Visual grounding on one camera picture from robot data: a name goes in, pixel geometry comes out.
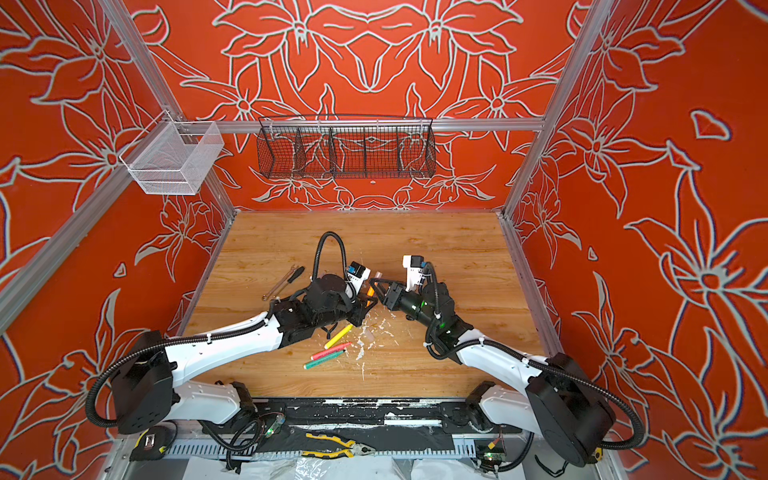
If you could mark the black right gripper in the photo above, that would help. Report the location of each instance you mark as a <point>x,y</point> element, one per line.
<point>395,296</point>

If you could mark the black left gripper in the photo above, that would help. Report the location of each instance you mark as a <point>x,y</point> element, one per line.
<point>361,306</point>

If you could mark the yellow highlighter pen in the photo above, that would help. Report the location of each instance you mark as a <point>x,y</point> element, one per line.
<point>338,337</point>

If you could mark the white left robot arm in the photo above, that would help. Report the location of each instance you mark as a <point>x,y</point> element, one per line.
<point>156,380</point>

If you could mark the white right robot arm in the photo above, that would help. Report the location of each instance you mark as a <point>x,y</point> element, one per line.
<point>550,397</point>

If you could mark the pink highlighter pen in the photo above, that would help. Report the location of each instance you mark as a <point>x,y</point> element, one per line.
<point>330,351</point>

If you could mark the green highlighter pen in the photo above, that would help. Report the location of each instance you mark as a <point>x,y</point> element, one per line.
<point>315,363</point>

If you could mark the white mesh basket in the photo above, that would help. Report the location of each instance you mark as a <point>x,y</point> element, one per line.
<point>168,161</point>

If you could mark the left tape measure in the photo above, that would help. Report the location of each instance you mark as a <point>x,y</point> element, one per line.
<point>154,443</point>

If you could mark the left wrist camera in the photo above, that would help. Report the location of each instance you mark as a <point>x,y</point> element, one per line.
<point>356,275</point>

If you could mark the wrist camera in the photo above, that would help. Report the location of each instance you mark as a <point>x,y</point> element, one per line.
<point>415,275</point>
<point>356,275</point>

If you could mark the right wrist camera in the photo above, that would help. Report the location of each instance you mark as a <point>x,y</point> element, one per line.
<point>415,275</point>

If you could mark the black handled screwdriver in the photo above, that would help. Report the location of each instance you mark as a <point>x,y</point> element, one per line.
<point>294,274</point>

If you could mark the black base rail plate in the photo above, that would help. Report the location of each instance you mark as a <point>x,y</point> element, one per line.
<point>451,415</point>

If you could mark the yellow handled pliers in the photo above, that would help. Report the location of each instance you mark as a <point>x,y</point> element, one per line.
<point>341,448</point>

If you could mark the black wire basket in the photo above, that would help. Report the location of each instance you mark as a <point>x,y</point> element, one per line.
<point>324,147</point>

